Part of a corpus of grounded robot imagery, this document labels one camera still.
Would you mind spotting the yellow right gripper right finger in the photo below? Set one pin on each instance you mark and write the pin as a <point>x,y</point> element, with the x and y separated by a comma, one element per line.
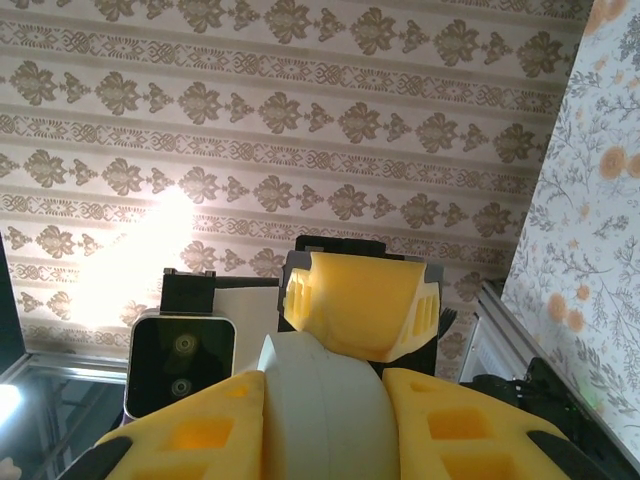
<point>420,445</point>

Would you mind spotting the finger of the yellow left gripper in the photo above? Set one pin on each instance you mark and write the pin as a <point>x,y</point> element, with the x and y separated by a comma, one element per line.
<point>360,300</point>

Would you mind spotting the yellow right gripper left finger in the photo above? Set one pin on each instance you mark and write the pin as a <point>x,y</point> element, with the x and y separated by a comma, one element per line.
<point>150,465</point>

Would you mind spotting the mint green earbud charging case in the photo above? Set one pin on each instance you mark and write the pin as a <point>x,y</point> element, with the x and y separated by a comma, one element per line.
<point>325,415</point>

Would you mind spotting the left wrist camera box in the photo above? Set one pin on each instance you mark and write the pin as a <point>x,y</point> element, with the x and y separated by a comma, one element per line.
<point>180,365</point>

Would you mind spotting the aluminium frame post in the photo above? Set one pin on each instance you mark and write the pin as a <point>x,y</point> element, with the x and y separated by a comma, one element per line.
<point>75,361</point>

